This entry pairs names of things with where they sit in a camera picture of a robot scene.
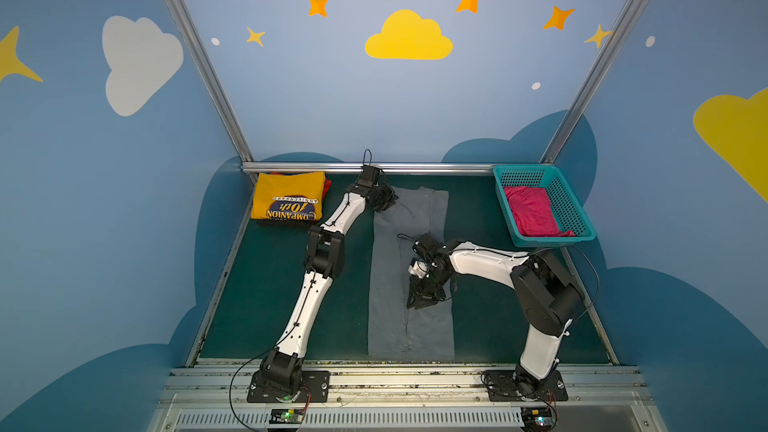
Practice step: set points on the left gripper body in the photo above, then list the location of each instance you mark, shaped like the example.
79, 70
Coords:
383, 196

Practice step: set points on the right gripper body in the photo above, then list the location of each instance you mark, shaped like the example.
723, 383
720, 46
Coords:
424, 279

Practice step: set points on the grey t-shirt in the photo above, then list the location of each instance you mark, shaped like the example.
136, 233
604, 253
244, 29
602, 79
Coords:
397, 332

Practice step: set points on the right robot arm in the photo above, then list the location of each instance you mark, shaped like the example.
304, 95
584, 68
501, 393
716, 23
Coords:
546, 293

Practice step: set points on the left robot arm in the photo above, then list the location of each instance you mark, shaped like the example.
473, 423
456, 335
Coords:
281, 369

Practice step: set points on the folded red t-shirt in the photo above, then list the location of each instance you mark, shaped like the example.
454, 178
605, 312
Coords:
327, 184

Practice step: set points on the folded yellow t-shirt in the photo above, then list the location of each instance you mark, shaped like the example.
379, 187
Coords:
297, 197

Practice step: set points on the magenta t-shirt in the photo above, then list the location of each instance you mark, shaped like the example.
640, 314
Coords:
532, 212

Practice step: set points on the teal plastic basket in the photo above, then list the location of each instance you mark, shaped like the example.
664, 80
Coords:
567, 210

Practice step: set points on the right controller board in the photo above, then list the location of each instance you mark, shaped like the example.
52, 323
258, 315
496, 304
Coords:
538, 419

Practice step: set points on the controller board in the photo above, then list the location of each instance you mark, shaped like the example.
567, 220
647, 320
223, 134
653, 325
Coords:
286, 417
538, 419

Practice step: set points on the left controller board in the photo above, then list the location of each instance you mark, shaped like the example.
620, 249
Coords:
286, 417

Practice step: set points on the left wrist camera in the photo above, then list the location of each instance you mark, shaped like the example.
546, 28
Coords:
368, 176

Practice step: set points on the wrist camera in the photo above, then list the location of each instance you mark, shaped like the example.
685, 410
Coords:
368, 176
430, 256

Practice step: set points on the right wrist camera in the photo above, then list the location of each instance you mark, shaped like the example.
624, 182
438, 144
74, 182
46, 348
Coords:
430, 256

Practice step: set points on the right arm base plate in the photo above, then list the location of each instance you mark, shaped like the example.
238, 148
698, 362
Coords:
518, 385

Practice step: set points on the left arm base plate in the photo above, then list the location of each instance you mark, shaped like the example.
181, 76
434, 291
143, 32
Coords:
313, 385

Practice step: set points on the front aluminium rail bed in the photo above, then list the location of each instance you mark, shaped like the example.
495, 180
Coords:
367, 396

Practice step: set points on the left aluminium post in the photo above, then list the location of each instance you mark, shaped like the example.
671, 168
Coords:
201, 59

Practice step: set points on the aluminium post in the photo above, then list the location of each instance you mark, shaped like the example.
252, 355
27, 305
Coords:
622, 28
201, 59

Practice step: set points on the right aluminium post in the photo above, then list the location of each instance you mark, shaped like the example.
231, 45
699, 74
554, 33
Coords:
622, 28

